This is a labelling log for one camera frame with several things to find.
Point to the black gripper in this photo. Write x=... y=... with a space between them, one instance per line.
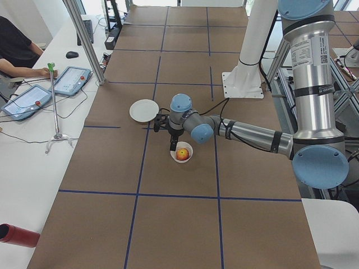
x=175 y=133

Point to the red yellow apple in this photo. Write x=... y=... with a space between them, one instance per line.
x=182 y=154

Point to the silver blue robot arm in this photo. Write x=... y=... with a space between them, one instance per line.
x=316 y=150

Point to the white small bowl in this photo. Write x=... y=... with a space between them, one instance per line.
x=182 y=144

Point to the white round plate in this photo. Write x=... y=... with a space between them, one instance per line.
x=144 y=110

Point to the person's hand on tablet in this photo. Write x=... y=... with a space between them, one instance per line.
x=50 y=72

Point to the far blue teach pendant tablet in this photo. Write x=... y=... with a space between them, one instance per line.
x=71 y=80

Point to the blue teach pendant tablet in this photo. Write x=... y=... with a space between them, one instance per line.
x=27 y=103
x=71 y=80

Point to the black power strip box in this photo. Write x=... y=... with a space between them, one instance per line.
x=112 y=39

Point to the black computer mouse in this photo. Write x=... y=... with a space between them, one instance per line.
x=71 y=54

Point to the black keyboard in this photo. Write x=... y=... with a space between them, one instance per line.
x=89 y=29

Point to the near blue teach pendant tablet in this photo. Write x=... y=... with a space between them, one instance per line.
x=27 y=103

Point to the person in black shirt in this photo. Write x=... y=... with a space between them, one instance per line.
x=18 y=53

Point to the red cylinder tube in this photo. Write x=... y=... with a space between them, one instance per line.
x=18 y=236

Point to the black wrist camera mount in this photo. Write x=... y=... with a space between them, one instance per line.
x=160 y=121

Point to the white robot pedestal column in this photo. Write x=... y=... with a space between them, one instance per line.
x=244 y=80

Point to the reacher grabber tool green handle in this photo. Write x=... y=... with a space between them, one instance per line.
x=58 y=136

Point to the aluminium frame post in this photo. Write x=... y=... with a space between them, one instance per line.
x=76 y=18

